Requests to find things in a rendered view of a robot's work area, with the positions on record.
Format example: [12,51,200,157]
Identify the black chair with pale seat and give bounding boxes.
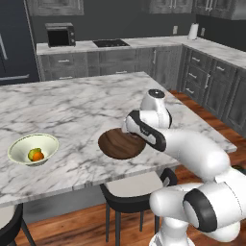
[0,203,37,246]
[99,167,179,246]

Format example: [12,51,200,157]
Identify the green fruit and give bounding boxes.
[27,147,43,161]

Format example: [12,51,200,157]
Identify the dark fridge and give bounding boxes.
[0,0,41,86]

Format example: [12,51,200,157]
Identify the brown wooden plate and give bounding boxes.
[97,127,148,160]

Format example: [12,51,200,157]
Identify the white bowl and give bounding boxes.
[7,133,61,167]

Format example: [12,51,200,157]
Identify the grey wall cupboards run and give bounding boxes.
[148,0,246,21]

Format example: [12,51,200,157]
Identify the grey base cupboards run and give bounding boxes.
[180,44,246,139]
[37,45,184,91]

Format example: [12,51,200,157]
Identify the grey wall cupboard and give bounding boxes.
[26,0,86,17]

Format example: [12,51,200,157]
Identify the black hob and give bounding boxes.
[92,38,132,49]

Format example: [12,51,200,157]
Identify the black toaster oven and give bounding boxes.
[44,22,77,48]

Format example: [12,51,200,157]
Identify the orange fruit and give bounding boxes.
[32,151,45,162]

